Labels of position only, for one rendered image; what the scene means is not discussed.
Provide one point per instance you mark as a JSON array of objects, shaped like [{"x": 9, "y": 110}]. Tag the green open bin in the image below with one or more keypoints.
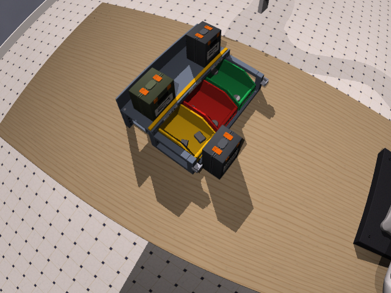
[{"x": 233, "y": 81}]

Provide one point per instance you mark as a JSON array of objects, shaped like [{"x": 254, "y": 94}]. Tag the dark grey bin shelf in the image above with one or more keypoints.
[{"x": 173, "y": 63}]

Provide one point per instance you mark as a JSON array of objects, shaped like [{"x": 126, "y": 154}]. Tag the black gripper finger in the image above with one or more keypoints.
[{"x": 263, "y": 5}]

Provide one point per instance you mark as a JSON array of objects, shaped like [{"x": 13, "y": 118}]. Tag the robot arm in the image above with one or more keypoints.
[{"x": 386, "y": 226}]

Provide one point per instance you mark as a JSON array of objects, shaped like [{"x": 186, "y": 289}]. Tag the yellow flat bar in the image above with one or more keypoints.
[{"x": 186, "y": 89}]

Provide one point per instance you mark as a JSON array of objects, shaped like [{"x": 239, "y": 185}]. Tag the red bin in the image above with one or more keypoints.
[{"x": 211, "y": 103}]

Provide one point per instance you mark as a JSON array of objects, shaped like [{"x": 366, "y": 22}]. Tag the yellow open bin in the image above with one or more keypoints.
[{"x": 183, "y": 123}]

